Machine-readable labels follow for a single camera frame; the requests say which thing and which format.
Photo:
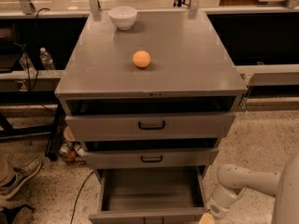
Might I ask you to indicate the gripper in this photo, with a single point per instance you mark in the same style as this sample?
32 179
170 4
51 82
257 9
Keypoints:
219 206

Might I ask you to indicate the grey bottom drawer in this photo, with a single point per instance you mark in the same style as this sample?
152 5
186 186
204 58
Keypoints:
169 195

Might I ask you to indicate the grey drawer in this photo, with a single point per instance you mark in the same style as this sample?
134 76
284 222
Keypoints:
148 158
169 195
150 126

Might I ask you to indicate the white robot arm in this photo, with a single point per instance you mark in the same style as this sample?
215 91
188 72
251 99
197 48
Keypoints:
234 180

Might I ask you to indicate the grey middle drawer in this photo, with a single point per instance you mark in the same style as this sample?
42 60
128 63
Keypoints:
148 158

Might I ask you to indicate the grey metal drawer cabinet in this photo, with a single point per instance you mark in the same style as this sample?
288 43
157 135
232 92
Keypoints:
189 72

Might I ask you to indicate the grey top drawer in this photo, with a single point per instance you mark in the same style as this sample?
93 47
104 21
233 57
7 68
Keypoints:
150 126

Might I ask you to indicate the clutter items beside cabinet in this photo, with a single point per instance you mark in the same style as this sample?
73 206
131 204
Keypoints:
71 150

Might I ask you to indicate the orange ball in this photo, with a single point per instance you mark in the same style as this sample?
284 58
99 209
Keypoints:
141 59

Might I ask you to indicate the grey sneaker shoe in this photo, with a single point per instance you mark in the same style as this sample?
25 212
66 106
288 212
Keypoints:
13 178

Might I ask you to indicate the white ceramic bowl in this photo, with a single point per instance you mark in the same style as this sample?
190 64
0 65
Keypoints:
123 17

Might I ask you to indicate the clear plastic water bottle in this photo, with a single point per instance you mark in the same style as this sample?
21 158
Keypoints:
46 59

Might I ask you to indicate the black table frame leg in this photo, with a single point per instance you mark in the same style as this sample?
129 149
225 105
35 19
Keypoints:
7 129

